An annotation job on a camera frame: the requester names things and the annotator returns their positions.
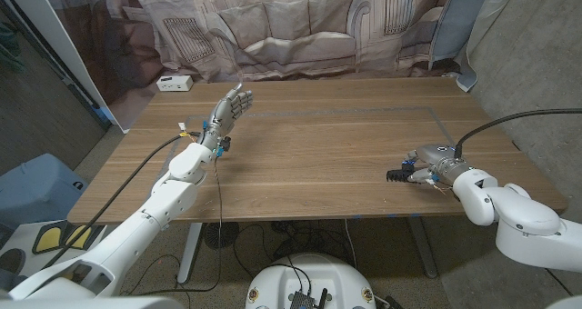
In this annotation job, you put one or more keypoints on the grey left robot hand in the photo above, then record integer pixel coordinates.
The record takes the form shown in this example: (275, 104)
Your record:
(225, 116)

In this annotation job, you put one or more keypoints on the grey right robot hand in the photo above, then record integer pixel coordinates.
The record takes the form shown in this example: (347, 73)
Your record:
(441, 156)

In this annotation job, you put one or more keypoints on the black claw hair clip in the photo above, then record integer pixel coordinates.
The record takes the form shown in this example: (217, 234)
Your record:
(398, 176)

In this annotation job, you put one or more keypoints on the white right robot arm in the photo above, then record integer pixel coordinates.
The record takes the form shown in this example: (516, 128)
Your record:
(523, 218)

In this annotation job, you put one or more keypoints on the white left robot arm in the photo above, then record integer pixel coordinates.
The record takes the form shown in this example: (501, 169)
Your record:
(168, 200)

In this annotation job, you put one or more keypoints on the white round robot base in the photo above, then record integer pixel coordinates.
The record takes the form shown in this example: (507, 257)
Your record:
(318, 277)

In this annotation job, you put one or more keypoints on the white power strip box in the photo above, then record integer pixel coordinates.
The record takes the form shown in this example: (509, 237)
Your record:
(175, 84)

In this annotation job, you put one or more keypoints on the grey table leg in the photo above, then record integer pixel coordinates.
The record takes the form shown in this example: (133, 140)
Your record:
(420, 245)

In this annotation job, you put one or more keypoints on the printed living room backdrop cloth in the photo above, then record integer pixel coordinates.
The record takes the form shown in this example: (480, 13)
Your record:
(295, 27)

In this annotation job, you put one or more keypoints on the black round floor disc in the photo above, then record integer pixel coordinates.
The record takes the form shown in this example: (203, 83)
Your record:
(221, 235)

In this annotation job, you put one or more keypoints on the white table leg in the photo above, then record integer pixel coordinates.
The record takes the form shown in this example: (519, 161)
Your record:
(188, 254)

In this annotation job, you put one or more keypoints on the yellow black foot pad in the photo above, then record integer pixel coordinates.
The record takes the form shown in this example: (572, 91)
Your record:
(47, 239)
(82, 236)

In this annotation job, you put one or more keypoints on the white partition board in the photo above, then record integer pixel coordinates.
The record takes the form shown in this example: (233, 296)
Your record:
(52, 27)

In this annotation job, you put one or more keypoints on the black device with antenna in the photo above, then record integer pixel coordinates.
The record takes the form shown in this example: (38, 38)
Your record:
(302, 301)

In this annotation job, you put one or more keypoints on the blue grey plastic bin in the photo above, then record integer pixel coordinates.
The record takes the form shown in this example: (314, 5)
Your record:
(36, 191)

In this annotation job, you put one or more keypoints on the white floor platform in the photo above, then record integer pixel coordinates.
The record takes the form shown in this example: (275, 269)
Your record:
(18, 238)

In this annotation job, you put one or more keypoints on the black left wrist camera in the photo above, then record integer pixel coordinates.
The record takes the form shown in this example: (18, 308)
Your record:
(225, 145)

